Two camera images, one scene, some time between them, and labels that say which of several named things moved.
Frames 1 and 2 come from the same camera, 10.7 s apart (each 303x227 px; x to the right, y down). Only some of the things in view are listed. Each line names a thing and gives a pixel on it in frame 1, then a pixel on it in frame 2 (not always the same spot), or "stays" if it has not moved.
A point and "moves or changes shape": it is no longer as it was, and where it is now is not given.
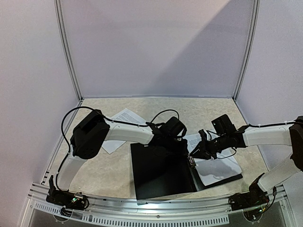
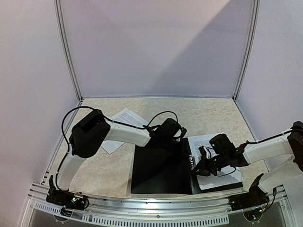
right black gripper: (208, 146) -> (207, 165)
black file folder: (154, 175) moves or changes shape
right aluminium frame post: (250, 50) stays
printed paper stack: (125, 116) stays
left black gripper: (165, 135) stays
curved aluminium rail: (148, 206) stays
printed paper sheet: (212, 170) moves or changes shape
